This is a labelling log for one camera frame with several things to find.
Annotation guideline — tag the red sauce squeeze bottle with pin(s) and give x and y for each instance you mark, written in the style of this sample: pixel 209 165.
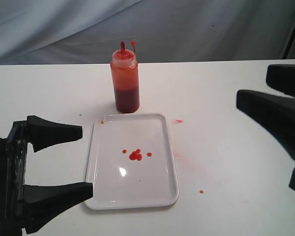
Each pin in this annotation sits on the red sauce squeeze bottle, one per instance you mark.
pixel 125 76

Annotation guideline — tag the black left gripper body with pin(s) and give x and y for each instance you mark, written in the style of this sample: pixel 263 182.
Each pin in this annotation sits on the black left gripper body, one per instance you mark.
pixel 12 165

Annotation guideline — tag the white rectangular plastic tray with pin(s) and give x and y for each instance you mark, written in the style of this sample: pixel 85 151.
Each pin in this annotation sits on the white rectangular plastic tray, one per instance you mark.
pixel 120 183

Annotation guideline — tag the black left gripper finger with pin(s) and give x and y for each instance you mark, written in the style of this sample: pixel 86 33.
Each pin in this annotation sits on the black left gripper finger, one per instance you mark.
pixel 41 204
pixel 43 133

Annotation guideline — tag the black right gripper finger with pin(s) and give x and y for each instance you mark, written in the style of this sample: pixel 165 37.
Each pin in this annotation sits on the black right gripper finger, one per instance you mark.
pixel 276 114
pixel 281 77

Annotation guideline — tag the red sauce blob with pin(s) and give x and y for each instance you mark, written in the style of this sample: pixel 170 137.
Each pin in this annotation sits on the red sauce blob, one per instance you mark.
pixel 136 155

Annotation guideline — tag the grey backdrop cloth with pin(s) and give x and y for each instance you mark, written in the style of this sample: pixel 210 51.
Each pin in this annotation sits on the grey backdrop cloth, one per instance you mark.
pixel 89 31

